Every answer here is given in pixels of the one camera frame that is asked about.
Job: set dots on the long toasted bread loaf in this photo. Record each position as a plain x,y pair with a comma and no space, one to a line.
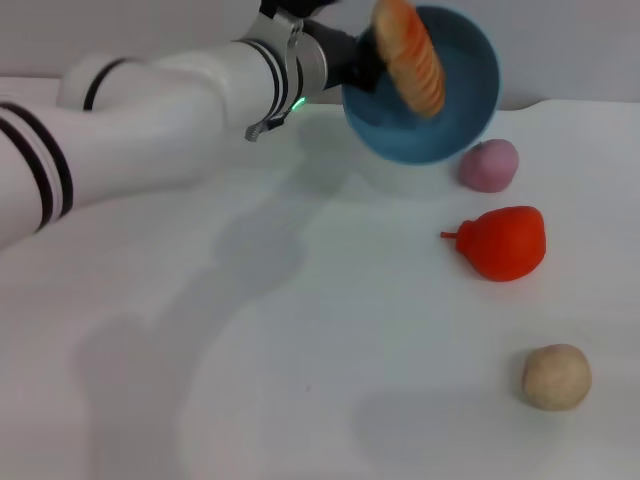
410,60

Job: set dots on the pink toy peach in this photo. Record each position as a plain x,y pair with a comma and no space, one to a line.
492,170

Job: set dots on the red toy pear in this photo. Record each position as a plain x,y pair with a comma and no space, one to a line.
505,245

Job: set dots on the left wrist camera housing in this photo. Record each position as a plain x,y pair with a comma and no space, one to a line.
295,7

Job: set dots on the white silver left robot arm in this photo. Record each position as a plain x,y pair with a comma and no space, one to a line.
150,110

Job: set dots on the blue plastic bowl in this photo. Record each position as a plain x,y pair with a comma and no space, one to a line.
450,120

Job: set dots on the round beige bun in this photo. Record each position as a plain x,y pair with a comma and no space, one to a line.
557,377

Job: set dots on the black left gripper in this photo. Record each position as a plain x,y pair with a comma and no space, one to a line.
337,55

